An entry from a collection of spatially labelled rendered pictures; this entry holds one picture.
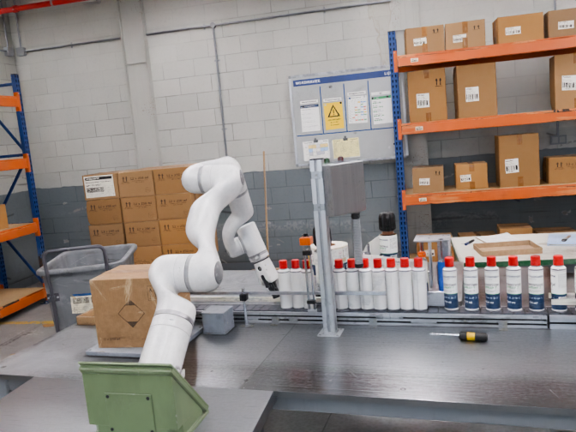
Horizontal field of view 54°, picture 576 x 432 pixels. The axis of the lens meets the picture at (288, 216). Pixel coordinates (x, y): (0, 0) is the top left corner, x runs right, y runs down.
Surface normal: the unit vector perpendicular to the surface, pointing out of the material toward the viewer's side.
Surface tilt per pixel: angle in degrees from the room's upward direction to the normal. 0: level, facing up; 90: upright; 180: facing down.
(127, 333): 90
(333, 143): 90
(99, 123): 90
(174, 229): 90
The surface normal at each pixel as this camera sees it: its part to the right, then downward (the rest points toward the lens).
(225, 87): -0.21, 0.15
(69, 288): 0.12, 0.18
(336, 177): 0.60, 0.06
